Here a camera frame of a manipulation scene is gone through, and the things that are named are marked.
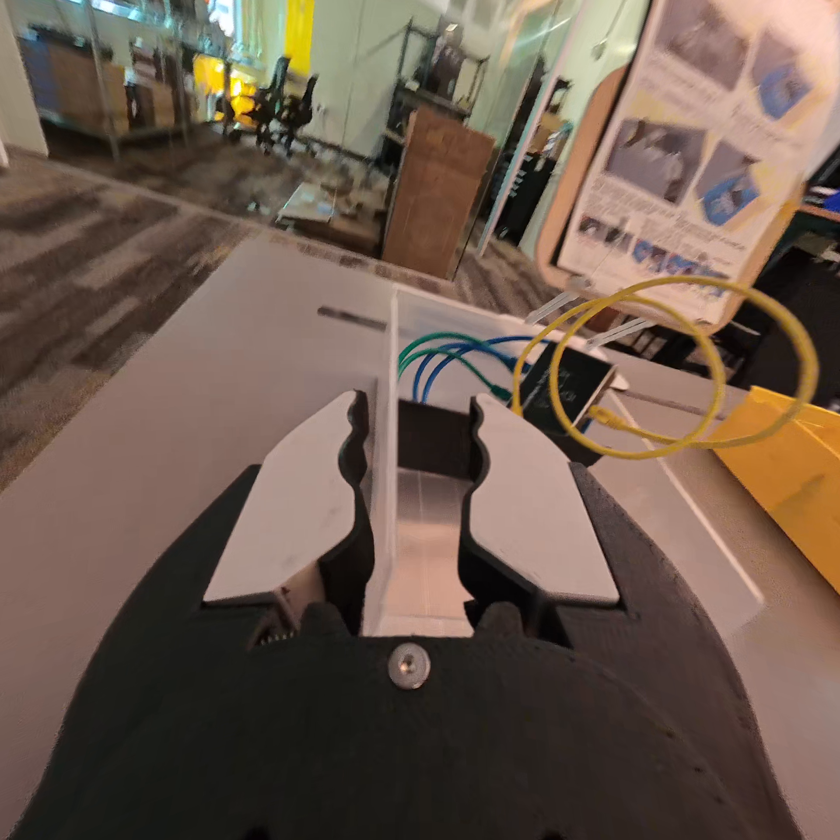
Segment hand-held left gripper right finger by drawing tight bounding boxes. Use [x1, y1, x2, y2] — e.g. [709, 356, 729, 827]
[458, 392, 622, 611]

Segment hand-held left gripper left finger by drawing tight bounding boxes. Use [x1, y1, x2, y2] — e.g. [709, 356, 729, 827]
[202, 390, 376, 636]

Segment yellow ethernet cable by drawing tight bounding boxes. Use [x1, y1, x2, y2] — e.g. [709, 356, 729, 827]
[512, 276, 820, 460]

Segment black network switch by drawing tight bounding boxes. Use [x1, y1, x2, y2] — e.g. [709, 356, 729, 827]
[518, 341, 621, 467]

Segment clear acrylic tray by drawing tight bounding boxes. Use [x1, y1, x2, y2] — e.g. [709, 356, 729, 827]
[364, 285, 765, 637]

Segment yellow plastic bin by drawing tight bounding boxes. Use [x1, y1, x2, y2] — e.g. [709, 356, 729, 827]
[712, 386, 840, 595]

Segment rounded wooden board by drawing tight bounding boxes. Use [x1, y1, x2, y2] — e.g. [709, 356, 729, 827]
[535, 66, 808, 329]

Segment black cabinet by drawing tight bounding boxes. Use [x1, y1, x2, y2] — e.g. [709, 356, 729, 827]
[495, 151, 559, 244]

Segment brown cardboard box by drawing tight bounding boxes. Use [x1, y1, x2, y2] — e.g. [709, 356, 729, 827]
[381, 108, 496, 280]

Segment printed instruction poster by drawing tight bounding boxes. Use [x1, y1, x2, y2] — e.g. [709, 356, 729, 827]
[558, 0, 840, 326]

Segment black office chair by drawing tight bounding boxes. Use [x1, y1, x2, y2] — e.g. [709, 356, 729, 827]
[282, 73, 320, 155]
[252, 56, 293, 148]

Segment blue ethernet cable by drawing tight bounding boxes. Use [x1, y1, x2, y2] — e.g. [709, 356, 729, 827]
[413, 336, 546, 403]

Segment green ethernet cable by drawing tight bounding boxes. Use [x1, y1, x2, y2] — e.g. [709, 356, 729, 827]
[397, 333, 513, 401]

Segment black wire shelf rack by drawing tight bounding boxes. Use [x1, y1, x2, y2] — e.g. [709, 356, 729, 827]
[381, 20, 490, 172]

